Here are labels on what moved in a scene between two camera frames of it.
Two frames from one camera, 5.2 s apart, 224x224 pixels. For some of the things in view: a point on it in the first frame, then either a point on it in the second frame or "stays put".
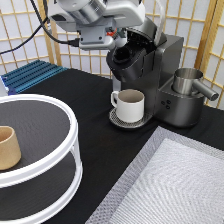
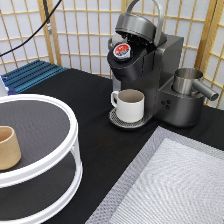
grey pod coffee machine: [149, 67] stays put
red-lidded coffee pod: [110, 33] → [121, 51]
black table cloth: [106, 149] stays put
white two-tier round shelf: [49, 175] stays put
